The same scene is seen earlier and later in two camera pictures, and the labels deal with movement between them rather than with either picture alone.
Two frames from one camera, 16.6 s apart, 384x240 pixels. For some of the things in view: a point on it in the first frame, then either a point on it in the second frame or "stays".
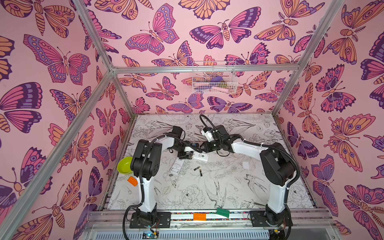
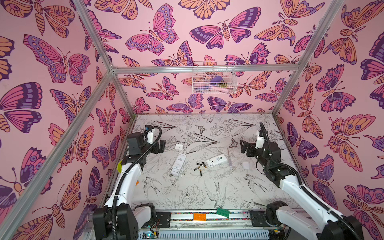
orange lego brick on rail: (199, 216) stays
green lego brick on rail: (223, 212) stays
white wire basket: (216, 77) stays
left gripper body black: (182, 154) -> (146, 149)
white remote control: (199, 155) -> (216, 160)
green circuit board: (148, 235) stays
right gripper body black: (208, 143) -> (252, 147)
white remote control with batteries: (177, 165) stays
